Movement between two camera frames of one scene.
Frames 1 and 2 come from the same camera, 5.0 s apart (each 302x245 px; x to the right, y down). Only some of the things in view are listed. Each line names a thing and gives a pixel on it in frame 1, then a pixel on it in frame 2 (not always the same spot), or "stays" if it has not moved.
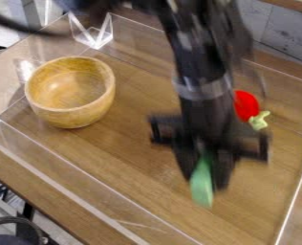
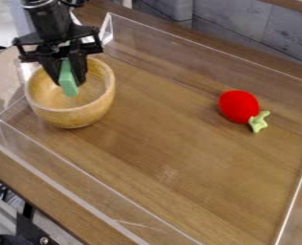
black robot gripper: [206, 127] to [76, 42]
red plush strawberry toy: [249, 109] stays
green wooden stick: [201, 183] to [68, 78]
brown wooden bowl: [70, 91] stays
